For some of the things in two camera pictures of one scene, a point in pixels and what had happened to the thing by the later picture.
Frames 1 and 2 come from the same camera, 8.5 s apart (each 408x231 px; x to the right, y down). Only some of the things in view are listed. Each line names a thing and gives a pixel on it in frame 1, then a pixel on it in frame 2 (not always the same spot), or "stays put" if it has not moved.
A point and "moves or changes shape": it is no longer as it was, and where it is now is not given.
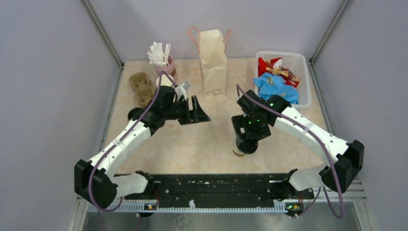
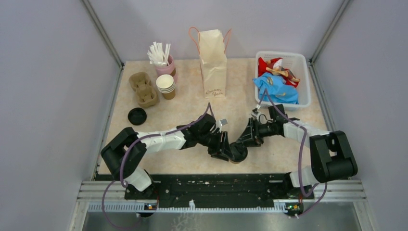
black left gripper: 197,115 -> 222,153
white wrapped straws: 156,55 stays put
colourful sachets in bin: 274,66 stays put
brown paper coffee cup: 236,151 -> 237,162
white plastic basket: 296,62 stays put
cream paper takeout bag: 211,45 stays put
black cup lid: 247,146 moves or changes shape
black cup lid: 135,113 stays put
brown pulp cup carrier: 141,83 stays put
